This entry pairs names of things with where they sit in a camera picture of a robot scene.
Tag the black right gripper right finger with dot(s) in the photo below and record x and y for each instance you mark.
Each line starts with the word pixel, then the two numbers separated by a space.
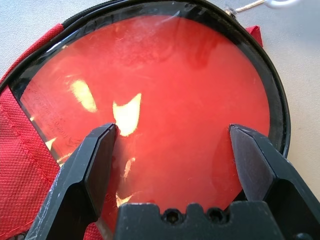
pixel 272 170

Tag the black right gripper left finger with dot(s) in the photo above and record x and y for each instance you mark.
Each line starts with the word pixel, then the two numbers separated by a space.
pixel 72 185

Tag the red and black paddle case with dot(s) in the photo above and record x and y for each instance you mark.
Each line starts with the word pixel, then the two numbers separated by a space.
pixel 17 162

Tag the red ping-pong paddle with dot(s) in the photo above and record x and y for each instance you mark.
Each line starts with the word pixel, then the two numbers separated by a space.
pixel 175 100

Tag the silver zipper pull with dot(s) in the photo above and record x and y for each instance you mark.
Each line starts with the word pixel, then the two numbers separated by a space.
pixel 232 13

